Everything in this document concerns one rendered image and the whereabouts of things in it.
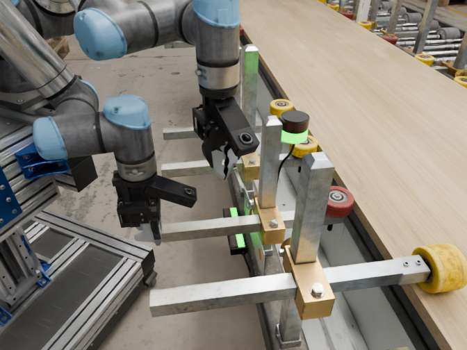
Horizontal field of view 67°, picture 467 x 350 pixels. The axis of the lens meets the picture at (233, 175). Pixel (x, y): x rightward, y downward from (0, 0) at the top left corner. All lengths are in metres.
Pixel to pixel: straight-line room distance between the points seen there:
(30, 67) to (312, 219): 0.55
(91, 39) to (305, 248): 0.46
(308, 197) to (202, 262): 1.40
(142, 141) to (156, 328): 1.16
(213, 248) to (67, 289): 0.73
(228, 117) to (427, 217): 0.50
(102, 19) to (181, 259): 1.47
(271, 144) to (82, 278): 1.14
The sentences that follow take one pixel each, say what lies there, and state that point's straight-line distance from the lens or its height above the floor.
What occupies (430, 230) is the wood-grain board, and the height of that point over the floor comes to 0.90.
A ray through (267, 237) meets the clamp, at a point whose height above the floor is 0.85.
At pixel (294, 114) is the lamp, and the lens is 0.76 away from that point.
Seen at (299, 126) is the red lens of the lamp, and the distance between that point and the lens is 0.73.
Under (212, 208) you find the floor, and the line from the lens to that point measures 2.15.
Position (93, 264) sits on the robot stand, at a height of 0.21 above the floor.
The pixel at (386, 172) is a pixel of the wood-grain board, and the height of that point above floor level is 0.90.
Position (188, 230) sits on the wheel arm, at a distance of 0.82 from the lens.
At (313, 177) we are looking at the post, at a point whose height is 1.15.
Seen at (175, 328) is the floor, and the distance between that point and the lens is 1.68.
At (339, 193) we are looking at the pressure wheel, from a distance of 0.88.
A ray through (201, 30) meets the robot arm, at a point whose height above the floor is 1.29.
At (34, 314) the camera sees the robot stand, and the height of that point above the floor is 0.21.
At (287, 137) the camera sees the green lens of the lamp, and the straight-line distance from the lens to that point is 0.74.
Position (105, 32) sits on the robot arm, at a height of 1.30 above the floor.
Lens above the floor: 1.44
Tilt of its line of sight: 37 degrees down
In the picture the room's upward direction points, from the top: straight up
